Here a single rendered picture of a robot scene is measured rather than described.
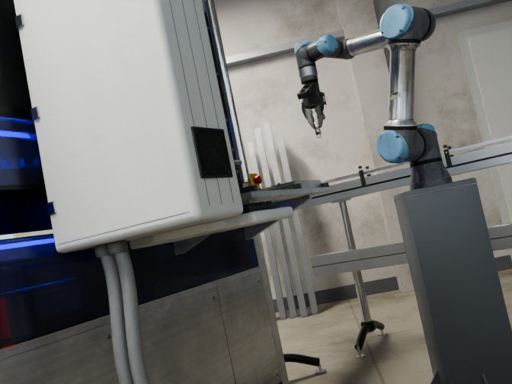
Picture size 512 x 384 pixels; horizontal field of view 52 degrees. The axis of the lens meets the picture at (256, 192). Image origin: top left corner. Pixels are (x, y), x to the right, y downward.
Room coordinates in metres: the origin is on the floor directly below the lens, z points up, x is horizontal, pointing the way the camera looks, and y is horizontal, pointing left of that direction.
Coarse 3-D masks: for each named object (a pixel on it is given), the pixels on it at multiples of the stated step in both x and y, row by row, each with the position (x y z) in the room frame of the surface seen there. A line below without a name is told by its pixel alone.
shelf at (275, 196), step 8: (248, 192) 1.60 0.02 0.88; (256, 192) 1.63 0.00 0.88; (264, 192) 1.68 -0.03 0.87; (272, 192) 1.72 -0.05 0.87; (280, 192) 1.78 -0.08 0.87; (288, 192) 1.83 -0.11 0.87; (296, 192) 1.89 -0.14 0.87; (304, 192) 1.95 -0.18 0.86; (312, 192) 2.02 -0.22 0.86; (320, 192) 2.10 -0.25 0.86; (256, 200) 1.80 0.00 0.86; (264, 200) 1.90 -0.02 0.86; (272, 200) 2.00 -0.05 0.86; (280, 200) 2.13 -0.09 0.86
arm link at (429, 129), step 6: (420, 126) 1.88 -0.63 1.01; (426, 126) 1.88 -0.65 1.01; (432, 126) 1.90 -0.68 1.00; (420, 132) 1.87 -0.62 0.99; (426, 132) 1.88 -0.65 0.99; (432, 132) 1.89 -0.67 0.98; (426, 138) 1.86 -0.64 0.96; (432, 138) 1.88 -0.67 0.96; (426, 144) 1.86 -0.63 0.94; (432, 144) 1.88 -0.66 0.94; (438, 144) 1.91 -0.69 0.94; (426, 150) 1.87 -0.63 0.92; (432, 150) 1.88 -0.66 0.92; (438, 150) 1.90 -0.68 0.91; (426, 156) 1.88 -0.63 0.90; (432, 156) 1.88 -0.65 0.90; (438, 156) 1.89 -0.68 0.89
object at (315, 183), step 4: (316, 180) 2.14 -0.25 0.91; (320, 180) 2.18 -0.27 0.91; (280, 184) 1.98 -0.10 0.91; (284, 184) 1.97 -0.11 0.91; (304, 184) 2.03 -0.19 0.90; (308, 184) 2.06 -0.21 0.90; (312, 184) 2.10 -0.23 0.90; (316, 184) 2.13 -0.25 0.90; (320, 184) 2.17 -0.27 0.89; (264, 188) 2.01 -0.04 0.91; (268, 188) 2.01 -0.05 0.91
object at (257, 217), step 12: (240, 216) 1.29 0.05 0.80; (252, 216) 1.27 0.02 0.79; (264, 216) 1.31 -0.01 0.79; (276, 216) 1.35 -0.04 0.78; (288, 216) 1.41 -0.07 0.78; (192, 228) 1.27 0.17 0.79; (204, 228) 1.25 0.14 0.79; (216, 228) 1.28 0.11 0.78; (228, 228) 1.32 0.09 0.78; (132, 240) 1.51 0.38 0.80; (144, 240) 1.48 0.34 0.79; (156, 240) 1.34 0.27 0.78; (168, 240) 1.38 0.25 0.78; (180, 240) 1.58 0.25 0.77
